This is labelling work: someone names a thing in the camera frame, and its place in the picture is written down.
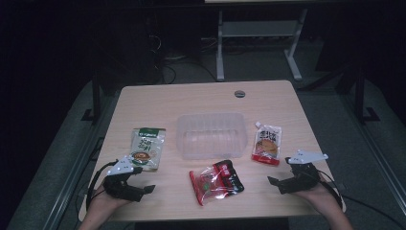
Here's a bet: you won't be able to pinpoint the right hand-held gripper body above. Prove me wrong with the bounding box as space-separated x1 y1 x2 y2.
279 149 329 196

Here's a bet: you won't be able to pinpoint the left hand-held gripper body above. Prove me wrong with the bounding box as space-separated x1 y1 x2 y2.
102 155 145 203

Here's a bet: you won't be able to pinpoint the white and red spouted pouch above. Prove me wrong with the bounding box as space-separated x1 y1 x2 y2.
251 121 283 167

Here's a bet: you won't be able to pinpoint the red and black snack packet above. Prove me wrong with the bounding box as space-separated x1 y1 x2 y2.
189 159 245 207

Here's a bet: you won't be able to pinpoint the clear plastic container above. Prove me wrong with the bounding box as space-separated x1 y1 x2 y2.
175 111 249 161

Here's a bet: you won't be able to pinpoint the person's left hand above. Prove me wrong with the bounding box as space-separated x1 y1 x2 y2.
90 184 132 214

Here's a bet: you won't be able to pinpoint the person's right hand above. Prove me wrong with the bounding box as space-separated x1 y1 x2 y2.
293 181 338 214

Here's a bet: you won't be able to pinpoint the green and white food packet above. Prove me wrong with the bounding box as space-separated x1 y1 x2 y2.
128 126 167 172

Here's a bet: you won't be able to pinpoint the black metal stand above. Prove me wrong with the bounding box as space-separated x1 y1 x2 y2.
353 65 381 125
80 68 103 125

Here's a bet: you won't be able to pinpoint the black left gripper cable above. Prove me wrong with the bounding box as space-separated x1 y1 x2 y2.
85 160 120 210

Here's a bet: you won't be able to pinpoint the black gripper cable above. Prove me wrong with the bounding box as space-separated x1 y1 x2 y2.
317 170 406 230
85 160 120 210

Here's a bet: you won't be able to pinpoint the grey metal floor rail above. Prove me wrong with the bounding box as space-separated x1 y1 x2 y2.
338 95 406 209
41 95 121 230

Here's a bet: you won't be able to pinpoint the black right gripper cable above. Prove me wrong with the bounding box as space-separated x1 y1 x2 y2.
317 170 406 230

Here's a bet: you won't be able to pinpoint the black floor cables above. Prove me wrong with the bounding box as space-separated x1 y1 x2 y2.
149 33 218 84

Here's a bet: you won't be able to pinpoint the white metal desk frame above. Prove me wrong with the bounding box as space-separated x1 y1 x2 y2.
215 8 309 82

